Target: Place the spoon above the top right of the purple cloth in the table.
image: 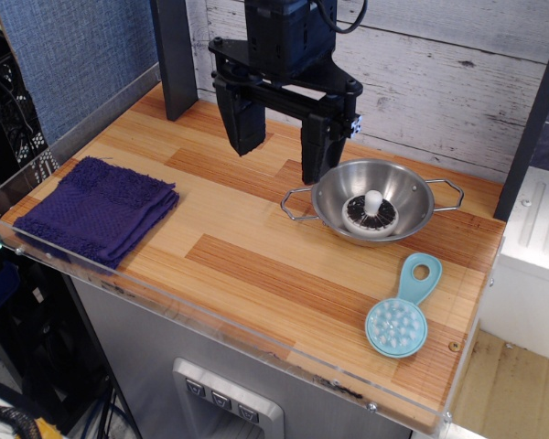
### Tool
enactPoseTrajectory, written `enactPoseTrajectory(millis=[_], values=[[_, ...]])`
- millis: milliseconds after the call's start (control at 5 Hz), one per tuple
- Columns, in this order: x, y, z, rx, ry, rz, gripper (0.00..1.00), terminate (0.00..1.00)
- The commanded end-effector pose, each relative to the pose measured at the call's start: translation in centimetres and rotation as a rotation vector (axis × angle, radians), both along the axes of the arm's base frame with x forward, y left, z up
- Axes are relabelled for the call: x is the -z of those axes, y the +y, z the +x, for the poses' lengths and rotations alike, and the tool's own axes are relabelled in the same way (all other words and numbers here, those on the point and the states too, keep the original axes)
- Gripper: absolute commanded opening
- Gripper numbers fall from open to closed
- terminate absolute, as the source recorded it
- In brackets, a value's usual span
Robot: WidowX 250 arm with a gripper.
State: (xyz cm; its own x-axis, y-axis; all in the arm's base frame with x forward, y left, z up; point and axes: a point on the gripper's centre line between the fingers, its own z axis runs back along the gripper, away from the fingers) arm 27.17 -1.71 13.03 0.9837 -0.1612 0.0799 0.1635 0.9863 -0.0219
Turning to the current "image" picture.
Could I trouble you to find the white black mushroom toy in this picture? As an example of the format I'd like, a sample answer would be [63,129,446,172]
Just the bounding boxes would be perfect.
[341,190,399,239]

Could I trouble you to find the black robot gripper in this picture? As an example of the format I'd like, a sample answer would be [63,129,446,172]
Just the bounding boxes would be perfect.
[209,1,362,185]

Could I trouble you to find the silver dispenser button panel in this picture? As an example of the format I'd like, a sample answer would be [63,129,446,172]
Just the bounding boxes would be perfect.
[173,358,285,438]

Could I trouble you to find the purple folded cloth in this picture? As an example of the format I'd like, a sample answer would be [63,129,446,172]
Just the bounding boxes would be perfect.
[14,156,179,270]

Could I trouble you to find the white side cabinet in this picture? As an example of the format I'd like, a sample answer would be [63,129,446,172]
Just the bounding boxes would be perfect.
[478,167,549,358]

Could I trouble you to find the dark grey right post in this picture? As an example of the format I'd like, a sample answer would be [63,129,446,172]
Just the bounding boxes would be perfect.
[493,60,549,221]

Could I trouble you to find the black plastic crate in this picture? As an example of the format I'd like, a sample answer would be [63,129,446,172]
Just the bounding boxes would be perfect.
[0,30,59,183]

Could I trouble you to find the steel bowl with handles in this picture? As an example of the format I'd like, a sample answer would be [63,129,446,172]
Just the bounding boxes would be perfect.
[281,159,464,247]

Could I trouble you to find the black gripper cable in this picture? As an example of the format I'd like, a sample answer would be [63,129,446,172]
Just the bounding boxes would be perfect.
[311,0,370,35]

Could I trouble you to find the clear acrylic table guard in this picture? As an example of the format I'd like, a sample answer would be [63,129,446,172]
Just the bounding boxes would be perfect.
[0,87,503,438]

